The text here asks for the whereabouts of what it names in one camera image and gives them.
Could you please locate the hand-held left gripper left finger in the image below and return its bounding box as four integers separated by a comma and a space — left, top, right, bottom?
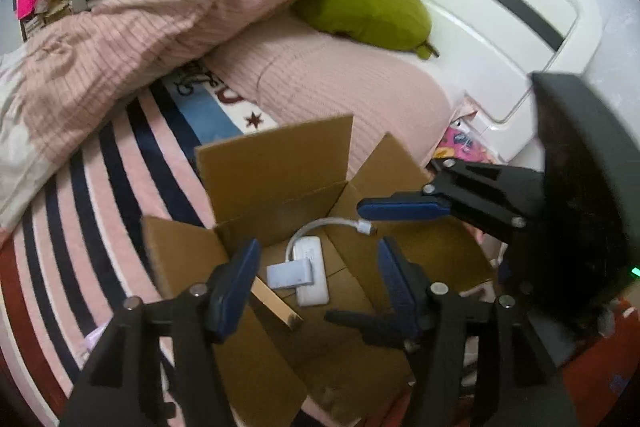
60, 238, 263, 427

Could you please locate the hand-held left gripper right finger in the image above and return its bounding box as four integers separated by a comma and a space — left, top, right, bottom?
376, 237, 581, 427

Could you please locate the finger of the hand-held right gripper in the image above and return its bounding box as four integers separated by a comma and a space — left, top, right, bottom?
357, 158, 546, 249
324, 309, 422, 351

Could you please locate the white cable adapter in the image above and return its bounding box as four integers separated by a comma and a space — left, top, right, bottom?
266, 216, 374, 291

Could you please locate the white power bank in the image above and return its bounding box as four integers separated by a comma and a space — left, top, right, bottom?
292, 236, 331, 307

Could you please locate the brown cardboard box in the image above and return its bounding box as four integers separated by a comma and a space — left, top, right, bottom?
141, 114, 501, 427

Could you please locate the colourful printed cloth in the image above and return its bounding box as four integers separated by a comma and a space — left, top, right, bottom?
431, 121, 502, 166

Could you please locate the pink ribbed pillow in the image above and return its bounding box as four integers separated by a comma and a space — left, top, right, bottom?
204, 13, 457, 170

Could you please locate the striped printed blanket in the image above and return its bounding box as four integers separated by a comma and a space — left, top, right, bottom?
0, 61, 282, 427

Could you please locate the white bed headboard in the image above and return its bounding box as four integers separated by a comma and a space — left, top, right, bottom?
227, 0, 607, 164

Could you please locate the green plush toy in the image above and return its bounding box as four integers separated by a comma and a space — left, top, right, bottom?
291, 0, 440, 60

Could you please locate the pink ribbed quilt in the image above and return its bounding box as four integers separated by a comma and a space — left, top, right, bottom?
0, 0, 362, 235

